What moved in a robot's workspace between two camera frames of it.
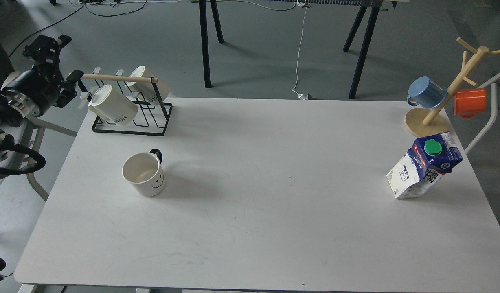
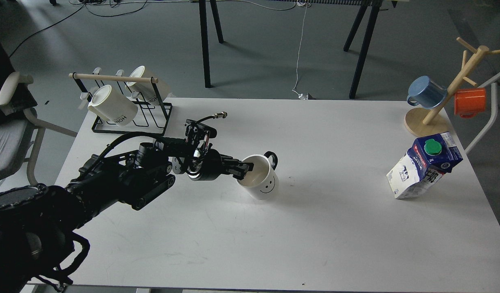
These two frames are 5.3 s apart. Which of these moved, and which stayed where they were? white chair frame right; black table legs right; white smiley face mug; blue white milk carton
Moved: white smiley face mug
Stayed: white chair frame right; blue white milk carton; black table legs right
